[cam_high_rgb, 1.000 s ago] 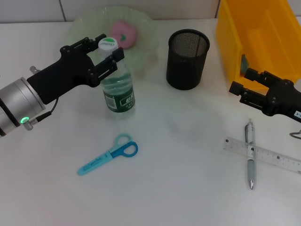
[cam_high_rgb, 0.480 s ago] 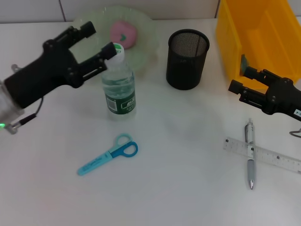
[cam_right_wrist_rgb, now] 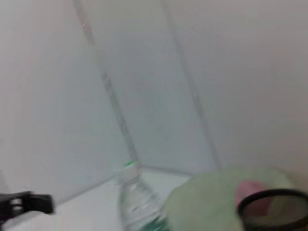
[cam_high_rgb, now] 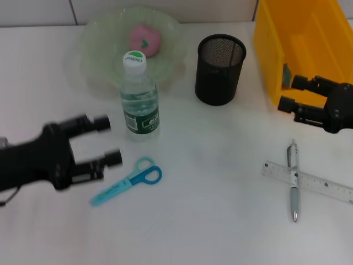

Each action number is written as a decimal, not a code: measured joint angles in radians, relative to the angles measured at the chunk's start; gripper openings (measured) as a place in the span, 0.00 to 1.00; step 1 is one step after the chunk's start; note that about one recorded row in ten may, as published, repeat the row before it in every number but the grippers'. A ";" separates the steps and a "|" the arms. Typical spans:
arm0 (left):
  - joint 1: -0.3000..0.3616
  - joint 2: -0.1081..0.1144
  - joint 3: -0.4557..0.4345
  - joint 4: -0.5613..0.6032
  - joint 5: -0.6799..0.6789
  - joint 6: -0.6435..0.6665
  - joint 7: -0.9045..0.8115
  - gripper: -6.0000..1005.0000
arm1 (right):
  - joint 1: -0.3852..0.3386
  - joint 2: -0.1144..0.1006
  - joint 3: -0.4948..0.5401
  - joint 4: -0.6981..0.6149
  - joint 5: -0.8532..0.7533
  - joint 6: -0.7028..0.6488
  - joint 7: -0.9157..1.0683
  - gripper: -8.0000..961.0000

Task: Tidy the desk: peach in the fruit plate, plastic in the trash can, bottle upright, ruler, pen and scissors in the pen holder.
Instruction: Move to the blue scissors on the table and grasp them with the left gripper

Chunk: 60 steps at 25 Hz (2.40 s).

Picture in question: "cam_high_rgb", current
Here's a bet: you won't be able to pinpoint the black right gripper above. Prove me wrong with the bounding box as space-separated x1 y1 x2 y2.
277 73 353 135

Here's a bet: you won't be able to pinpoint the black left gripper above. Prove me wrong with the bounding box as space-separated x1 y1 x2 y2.
0 112 124 191

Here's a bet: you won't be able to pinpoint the teal plastic wrapper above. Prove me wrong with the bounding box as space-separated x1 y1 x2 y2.
282 63 293 89

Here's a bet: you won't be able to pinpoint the clear green-label water bottle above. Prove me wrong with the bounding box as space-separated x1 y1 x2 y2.
120 50 161 142

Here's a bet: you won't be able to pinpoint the blue and teal scissors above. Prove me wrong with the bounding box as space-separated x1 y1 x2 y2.
89 156 163 208

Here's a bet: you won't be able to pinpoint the pink toy peach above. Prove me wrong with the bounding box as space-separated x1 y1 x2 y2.
129 24 162 58

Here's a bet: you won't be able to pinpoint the black mesh pen holder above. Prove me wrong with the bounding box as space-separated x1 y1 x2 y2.
195 34 247 106

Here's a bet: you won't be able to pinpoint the translucent green fruit plate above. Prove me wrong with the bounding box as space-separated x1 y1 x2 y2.
79 8 188 92

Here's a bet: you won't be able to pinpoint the transparent plastic ruler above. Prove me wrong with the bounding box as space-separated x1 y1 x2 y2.
260 159 353 205

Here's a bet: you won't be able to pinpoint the silver ballpoint pen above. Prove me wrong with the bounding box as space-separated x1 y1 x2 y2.
286 139 301 223

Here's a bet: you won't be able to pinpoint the yellow plastic bin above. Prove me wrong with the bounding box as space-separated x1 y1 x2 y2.
253 0 353 110

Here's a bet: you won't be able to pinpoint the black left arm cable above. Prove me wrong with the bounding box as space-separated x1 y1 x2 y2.
0 187 20 206

